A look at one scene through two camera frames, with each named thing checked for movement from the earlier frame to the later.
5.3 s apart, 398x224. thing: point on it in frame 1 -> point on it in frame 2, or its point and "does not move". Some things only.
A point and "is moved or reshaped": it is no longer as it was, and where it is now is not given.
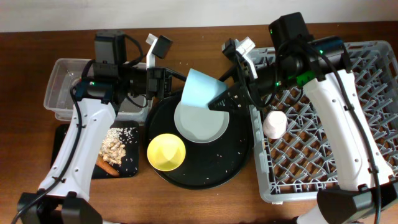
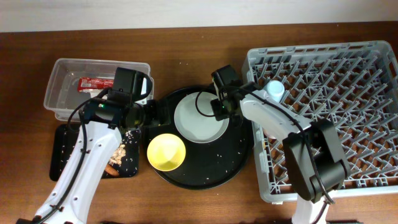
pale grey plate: x=199 y=124 does not move
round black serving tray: x=207 y=165 does not move
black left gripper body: x=150 y=82 -> x=152 y=116
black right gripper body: x=257 y=89 -> x=221 y=105
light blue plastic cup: x=200 y=89 is moved or reshaped
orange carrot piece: x=100 y=162 does not move
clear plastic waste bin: x=65 y=73 does not move
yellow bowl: x=166 y=152 does not move
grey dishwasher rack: x=301 y=163 does not move
